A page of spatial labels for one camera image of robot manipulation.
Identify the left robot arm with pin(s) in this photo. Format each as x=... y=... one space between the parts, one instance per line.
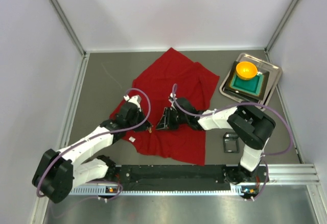
x=80 y=152

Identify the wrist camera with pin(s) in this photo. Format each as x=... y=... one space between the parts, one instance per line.
x=172 y=98
x=136 y=99

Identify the red garment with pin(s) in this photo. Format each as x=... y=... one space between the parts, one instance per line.
x=195 y=83

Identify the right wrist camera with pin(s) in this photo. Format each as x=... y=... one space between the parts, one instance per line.
x=172 y=98

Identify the small black open box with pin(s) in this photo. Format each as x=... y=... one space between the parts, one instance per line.
x=231 y=143

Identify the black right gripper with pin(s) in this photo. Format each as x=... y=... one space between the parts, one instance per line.
x=170 y=118

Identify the grey slotted cable duct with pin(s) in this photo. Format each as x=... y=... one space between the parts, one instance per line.
x=112 y=190

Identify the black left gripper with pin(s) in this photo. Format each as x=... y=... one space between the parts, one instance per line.
x=142 y=121

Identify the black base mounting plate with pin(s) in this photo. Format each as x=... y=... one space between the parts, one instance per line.
x=217 y=173

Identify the orange bowl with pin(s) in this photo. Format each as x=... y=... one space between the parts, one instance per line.
x=246 y=70

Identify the aluminium frame rail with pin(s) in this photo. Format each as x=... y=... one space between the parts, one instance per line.
x=92 y=171

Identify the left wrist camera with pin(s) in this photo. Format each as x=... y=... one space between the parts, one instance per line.
x=136 y=99

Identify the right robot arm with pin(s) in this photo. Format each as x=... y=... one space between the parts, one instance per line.
x=249 y=123

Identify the black and teal square plate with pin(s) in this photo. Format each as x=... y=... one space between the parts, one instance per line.
x=254 y=88

